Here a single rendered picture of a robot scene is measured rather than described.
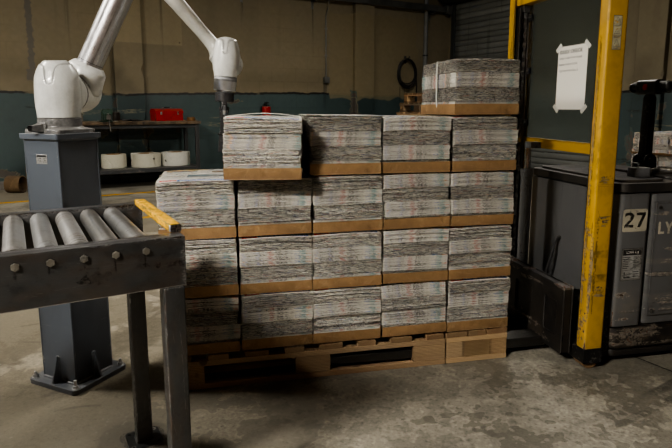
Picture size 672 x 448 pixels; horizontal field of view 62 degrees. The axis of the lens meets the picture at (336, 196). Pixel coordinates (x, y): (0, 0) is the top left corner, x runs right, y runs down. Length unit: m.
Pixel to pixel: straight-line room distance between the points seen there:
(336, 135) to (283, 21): 7.50
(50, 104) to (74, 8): 6.47
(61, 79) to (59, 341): 1.02
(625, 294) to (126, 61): 7.36
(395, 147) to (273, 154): 0.50
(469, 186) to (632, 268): 0.79
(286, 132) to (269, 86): 7.37
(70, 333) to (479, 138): 1.80
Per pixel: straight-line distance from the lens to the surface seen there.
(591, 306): 2.58
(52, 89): 2.34
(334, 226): 2.22
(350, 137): 2.19
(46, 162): 2.35
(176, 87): 8.92
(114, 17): 2.53
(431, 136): 2.30
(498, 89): 2.42
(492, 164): 2.41
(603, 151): 2.46
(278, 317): 2.29
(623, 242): 2.64
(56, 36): 8.71
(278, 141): 2.06
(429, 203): 2.32
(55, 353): 2.57
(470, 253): 2.45
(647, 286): 2.79
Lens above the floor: 1.10
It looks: 9 degrees down
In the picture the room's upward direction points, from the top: straight up
